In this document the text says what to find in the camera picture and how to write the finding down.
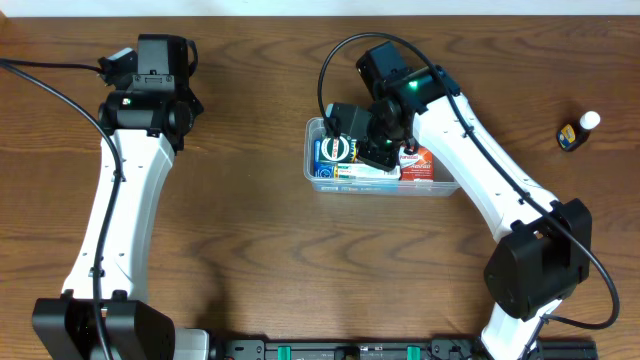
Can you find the white green medicine box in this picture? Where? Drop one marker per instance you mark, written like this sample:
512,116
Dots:
363,171

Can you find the blue KoolFever box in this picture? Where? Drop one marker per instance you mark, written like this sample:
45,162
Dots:
322,162

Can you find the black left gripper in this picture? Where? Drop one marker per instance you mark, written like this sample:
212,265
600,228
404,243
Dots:
193,107

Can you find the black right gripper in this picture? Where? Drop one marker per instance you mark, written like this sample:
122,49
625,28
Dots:
377,156

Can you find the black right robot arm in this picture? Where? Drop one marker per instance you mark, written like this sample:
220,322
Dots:
542,245

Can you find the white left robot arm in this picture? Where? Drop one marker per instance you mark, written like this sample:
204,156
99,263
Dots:
102,311

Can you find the dark syrup bottle white cap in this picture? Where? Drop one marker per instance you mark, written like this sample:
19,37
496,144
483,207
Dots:
572,135

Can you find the clear plastic container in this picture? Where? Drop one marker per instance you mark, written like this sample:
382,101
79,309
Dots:
443,184

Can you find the black mounting rail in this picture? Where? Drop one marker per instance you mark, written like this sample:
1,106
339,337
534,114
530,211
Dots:
434,349

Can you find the red Panadol box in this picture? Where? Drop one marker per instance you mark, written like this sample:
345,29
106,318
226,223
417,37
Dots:
418,166

